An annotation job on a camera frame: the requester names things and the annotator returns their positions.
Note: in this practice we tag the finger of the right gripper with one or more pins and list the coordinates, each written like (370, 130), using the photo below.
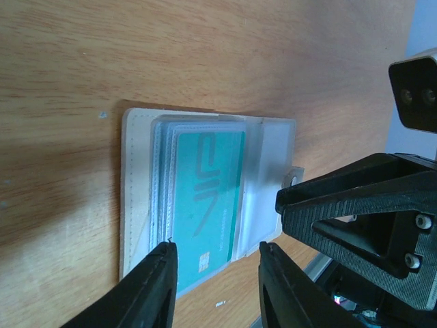
(377, 217)

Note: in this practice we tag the teal card in holder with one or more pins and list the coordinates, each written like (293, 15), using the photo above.
(206, 198)

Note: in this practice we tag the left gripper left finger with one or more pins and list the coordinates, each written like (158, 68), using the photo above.
(144, 298)

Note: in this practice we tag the beige card holder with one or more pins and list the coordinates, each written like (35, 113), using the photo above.
(148, 158)

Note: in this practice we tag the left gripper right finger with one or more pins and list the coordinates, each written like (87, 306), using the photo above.
(289, 298)

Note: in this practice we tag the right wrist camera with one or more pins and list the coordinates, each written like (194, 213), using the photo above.
(413, 83)

